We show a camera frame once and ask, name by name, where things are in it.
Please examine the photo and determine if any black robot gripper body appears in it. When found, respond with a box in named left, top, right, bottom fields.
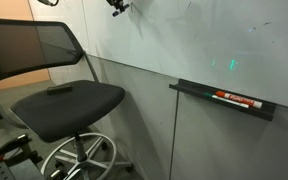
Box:
left=106, top=0, right=124, bottom=9

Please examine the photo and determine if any black whiteboard eraser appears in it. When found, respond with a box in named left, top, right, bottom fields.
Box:
left=46, top=84, right=72, bottom=95

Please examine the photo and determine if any black mesh office chair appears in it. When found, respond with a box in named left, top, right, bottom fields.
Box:
left=0, top=19, right=133, bottom=180

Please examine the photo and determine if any large white whiteboard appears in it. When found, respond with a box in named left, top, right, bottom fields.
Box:
left=27, top=0, right=288, bottom=113

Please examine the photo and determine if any red whiteboard marker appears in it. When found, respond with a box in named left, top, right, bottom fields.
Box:
left=215, top=91, right=263, bottom=109

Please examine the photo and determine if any black marker tray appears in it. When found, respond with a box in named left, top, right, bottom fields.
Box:
left=169, top=79, right=276, bottom=121

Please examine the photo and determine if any black metal equipment stand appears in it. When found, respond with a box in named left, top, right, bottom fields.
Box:
left=0, top=133, right=52, bottom=180

